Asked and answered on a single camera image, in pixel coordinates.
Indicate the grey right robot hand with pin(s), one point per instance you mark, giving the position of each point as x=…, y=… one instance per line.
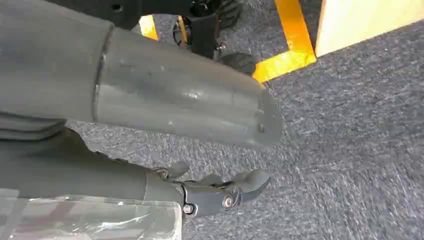
x=172, y=92

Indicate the black robot leg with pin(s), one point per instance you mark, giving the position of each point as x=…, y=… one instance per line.
x=202, y=33

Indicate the yellow floor tape strip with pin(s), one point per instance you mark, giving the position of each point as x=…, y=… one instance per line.
x=148, y=28

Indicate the yellow floor tape corner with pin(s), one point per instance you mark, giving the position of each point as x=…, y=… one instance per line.
x=294, y=43

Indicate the ribbed grey right arm sleeve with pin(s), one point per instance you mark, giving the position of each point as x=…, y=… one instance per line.
x=30, y=127

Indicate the clear plastic sheet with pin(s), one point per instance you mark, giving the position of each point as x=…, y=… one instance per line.
x=99, y=220

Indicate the pale wooden board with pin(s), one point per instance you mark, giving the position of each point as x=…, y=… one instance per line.
x=357, y=20

